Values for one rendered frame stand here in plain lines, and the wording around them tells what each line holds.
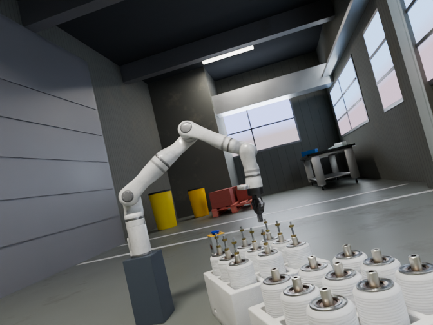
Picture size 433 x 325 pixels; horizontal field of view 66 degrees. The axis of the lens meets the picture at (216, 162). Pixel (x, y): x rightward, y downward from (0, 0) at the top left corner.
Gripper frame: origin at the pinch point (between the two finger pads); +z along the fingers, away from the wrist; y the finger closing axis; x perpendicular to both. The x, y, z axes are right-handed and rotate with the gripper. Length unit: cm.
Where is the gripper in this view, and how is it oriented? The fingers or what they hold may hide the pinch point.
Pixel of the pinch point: (259, 218)
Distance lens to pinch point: 155.8
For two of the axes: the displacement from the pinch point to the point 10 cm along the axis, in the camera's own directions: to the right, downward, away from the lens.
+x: -9.6, 1.6, -2.1
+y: -2.0, 0.7, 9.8
